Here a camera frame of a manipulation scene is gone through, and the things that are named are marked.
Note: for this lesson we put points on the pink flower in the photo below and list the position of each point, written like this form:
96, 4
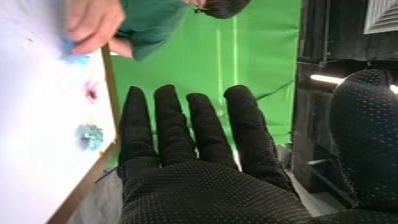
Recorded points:
90, 91

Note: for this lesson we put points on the white sheet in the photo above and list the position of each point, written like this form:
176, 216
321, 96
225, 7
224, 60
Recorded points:
35, 133

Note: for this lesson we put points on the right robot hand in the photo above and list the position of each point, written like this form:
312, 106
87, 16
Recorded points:
200, 193

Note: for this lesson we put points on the dark blue flower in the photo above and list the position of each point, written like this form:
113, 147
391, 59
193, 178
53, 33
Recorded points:
92, 137

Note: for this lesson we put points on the light blue flower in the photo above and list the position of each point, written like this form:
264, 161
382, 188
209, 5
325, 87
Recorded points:
76, 59

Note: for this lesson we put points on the person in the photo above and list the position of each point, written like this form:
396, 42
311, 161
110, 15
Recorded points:
147, 23

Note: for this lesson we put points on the yellow flower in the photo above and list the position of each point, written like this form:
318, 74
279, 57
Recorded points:
90, 118

